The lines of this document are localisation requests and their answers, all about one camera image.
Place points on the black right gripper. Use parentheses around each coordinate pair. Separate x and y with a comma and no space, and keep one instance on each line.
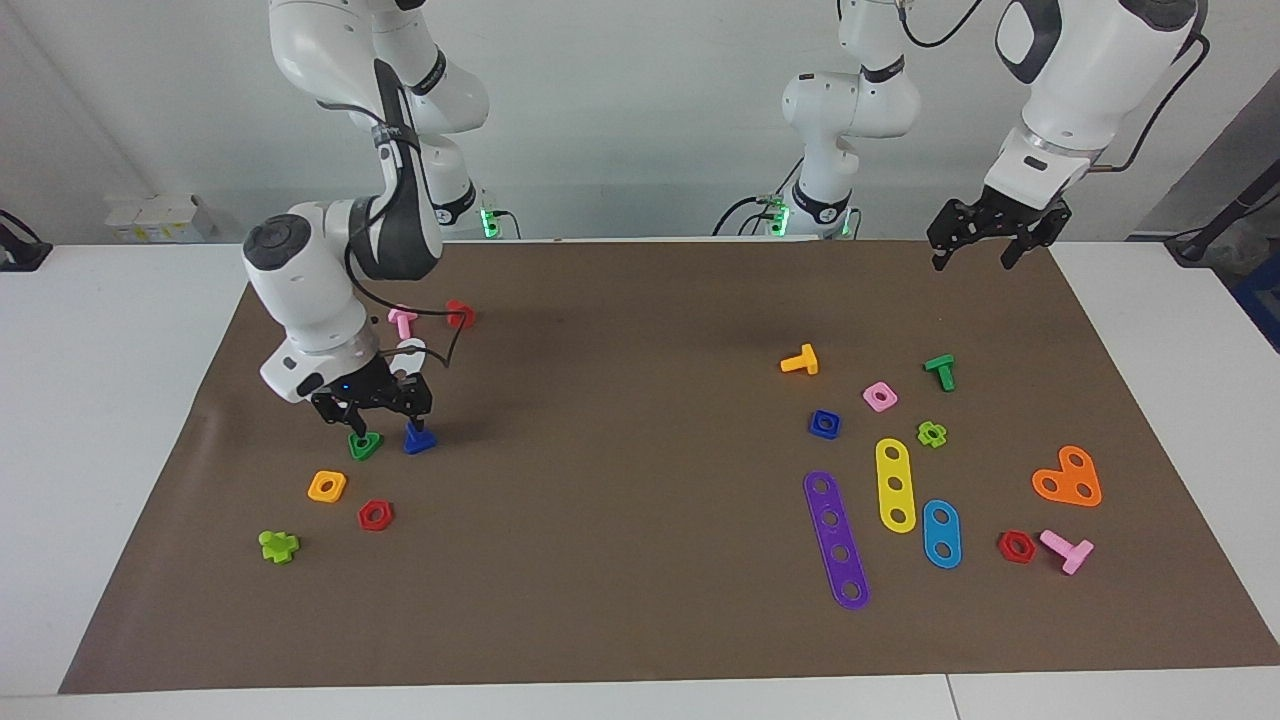
(375,388)

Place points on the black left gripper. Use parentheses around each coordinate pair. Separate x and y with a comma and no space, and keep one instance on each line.
(1000,215)

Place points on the blue triangular-head plastic screw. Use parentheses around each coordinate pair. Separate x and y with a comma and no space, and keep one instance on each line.
(418,440)

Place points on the blue square plastic nut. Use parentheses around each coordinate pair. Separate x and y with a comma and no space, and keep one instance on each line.
(814,432)

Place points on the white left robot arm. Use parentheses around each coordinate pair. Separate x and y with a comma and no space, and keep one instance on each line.
(1070,90)

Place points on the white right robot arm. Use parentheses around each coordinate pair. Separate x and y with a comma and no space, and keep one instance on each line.
(300,290)

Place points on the green triangular plastic nut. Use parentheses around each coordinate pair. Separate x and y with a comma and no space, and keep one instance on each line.
(364,455)

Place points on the white curved five-hole plate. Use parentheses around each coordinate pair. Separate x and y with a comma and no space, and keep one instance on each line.
(415,362)

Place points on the pink plastic screw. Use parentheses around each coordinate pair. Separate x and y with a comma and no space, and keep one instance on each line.
(403,322)
(1075,553)

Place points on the orange square plastic nut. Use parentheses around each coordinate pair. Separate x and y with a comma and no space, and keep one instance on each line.
(314,493)

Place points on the red hexagonal plastic nut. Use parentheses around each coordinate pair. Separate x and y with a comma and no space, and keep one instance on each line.
(1004,548)
(364,520)

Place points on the red plastic screw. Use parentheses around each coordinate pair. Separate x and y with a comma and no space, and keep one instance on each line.
(460,315)

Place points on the green plastic screw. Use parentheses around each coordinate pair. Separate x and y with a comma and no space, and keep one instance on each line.
(942,372)

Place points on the lime green cross-head screw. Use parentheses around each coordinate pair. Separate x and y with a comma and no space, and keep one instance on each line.
(278,547)

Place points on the pink square plastic nut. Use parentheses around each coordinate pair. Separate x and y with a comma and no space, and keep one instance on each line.
(870,404)

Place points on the lime green cross nut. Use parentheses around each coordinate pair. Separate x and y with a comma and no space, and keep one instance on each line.
(922,432)

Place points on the yellow plastic screw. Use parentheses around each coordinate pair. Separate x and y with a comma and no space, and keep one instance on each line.
(803,360)

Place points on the yellow three-hole plate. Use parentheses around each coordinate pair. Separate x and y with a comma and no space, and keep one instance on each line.
(893,470)

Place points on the orange triangular plate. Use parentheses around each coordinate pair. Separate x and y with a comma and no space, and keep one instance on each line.
(1068,480)

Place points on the blue crate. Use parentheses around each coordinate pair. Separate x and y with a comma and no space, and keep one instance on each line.
(1262,300)

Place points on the brown table mat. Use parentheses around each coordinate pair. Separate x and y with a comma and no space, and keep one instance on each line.
(640,550)

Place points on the blue two-hole plate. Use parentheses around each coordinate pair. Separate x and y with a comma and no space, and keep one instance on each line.
(941,534)

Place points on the white cardboard box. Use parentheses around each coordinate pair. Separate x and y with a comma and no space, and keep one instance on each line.
(160,218)

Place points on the purple four-hole plate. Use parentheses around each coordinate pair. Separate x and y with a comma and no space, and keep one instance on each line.
(835,537)

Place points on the black clamp on table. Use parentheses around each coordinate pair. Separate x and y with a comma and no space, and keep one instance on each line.
(20,255)

